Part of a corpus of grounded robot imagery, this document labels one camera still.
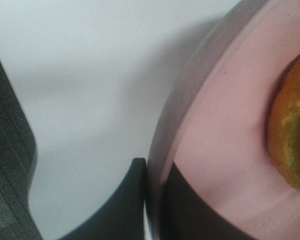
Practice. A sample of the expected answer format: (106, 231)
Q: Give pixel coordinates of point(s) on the pink round plate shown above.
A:
(213, 126)

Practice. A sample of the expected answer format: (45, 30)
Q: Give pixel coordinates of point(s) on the burger with lettuce and cheese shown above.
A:
(283, 127)

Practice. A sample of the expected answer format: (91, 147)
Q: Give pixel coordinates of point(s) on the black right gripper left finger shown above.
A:
(122, 216)

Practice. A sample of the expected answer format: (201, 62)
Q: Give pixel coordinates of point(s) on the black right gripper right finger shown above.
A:
(186, 217)

